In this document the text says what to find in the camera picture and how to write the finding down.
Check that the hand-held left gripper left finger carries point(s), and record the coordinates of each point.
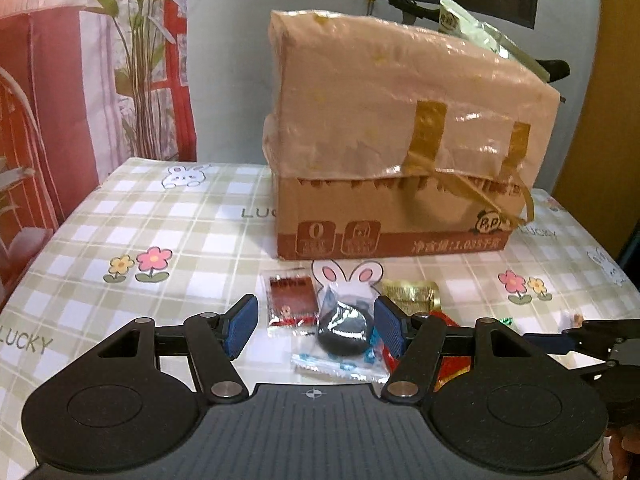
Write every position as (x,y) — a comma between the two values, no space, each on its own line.
(242,327)

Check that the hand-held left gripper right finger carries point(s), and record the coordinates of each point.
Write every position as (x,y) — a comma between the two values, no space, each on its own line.
(390,327)

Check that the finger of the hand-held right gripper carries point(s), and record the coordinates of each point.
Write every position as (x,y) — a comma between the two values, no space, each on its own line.
(600,330)
(550,344)

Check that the clear packet with black snack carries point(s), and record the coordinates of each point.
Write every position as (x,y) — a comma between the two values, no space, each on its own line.
(345,335)

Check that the plastic-wrapped cardboard box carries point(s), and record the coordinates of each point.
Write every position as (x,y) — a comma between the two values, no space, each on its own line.
(375,110)

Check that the green rice cracker packet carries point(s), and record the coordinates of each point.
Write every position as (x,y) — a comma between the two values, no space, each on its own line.
(475,30)

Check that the small clear orange snack packet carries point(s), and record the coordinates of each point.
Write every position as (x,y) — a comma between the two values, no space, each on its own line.
(575,317)

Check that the gold snack packet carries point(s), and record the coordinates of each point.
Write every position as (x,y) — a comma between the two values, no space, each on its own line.
(410,295)

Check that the small green wrapped candy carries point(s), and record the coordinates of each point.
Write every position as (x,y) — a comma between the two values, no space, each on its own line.
(509,322)

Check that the dark red snack packet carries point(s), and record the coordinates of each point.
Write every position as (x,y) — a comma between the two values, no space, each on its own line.
(290,295)

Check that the checked tablecloth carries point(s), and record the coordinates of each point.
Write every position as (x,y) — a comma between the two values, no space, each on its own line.
(175,240)

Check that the orange wooden door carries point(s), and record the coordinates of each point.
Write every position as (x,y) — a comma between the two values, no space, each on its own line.
(615,110)

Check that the printed wall cloth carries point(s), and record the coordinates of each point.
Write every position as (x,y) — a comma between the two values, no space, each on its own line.
(50,110)

